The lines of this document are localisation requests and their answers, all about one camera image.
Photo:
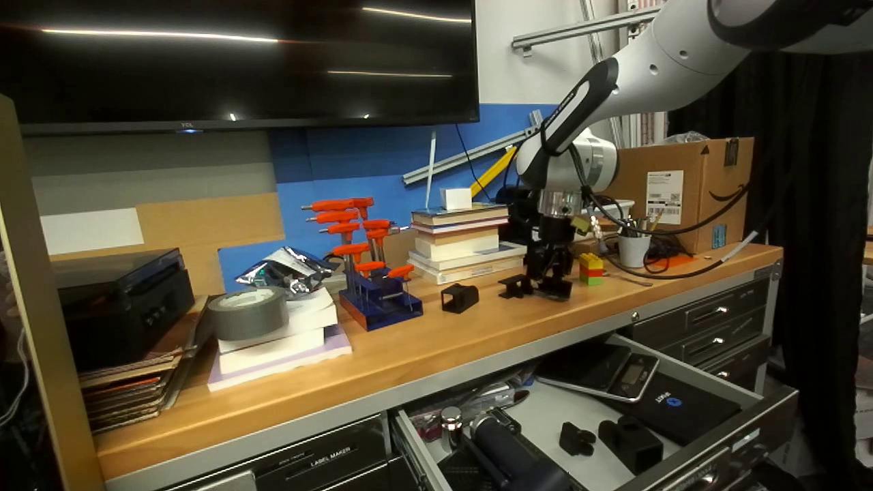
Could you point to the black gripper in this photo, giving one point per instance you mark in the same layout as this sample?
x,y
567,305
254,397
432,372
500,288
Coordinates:
x,y
554,221

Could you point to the grey metal drawer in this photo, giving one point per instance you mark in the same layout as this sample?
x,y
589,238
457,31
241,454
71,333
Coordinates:
x,y
547,412

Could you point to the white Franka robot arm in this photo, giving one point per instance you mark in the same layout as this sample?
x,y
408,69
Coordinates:
x,y
671,56

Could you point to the grey drawer cabinet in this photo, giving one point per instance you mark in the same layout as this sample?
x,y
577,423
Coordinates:
x,y
719,316
316,459

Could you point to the coloured toy brick stack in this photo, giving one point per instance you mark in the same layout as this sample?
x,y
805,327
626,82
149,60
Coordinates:
x,y
589,264

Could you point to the black device with white label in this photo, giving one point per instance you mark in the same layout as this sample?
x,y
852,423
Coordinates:
x,y
510,214

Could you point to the white cup with pens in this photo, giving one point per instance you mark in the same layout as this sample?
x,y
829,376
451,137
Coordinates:
x,y
633,251

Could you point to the stack of books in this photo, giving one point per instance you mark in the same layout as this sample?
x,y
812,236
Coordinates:
x,y
454,247

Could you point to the yellow level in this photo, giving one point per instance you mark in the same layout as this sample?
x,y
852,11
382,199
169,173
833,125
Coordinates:
x,y
495,170

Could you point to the small white box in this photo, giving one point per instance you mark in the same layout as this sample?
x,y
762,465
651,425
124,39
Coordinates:
x,y
457,199

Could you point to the orange flat object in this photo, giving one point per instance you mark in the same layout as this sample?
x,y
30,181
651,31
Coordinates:
x,y
671,263

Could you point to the silver metal square ruler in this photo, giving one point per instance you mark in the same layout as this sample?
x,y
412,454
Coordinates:
x,y
454,157

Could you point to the silver metal tool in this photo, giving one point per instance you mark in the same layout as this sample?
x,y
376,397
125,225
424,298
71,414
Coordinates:
x,y
492,398

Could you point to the brown cardboard shipping box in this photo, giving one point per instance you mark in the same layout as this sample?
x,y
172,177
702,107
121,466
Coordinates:
x,y
700,181

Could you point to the small black plastic part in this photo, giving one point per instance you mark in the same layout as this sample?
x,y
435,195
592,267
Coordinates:
x,y
577,438

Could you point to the silver metal knob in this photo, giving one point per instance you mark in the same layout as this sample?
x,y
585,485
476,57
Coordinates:
x,y
451,418

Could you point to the black flat box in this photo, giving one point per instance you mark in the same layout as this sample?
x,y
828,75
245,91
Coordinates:
x,y
682,409

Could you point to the blue backboard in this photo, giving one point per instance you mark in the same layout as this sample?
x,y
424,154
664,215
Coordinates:
x,y
364,163

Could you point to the silver metal bar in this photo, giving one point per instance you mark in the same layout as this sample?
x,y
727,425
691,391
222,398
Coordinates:
x,y
582,28

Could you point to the silver foil packet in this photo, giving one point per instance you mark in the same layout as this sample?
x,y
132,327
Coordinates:
x,y
288,274

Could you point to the black curtain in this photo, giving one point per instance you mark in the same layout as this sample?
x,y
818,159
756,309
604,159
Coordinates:
x,y
818,274

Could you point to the brown cardboard sheet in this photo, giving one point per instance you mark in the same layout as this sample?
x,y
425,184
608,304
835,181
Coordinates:
x,y
207,236

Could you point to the stack of brown folders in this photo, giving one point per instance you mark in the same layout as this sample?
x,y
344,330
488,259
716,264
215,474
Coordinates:
x,y
136,391

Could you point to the black printer box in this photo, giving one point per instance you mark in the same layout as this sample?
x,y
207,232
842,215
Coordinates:
x,y
117,309

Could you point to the white paper sheet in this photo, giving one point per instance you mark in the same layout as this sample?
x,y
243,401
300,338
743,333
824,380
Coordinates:
x,y
91,232

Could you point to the wooden side panel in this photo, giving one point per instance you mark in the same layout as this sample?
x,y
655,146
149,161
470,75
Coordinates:
x,y
45,364

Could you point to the grey duct tape roll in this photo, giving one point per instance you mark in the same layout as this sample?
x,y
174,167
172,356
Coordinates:
x,y
245,315

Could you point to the black wall television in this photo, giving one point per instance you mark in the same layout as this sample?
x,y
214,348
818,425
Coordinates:
x,y
226,71

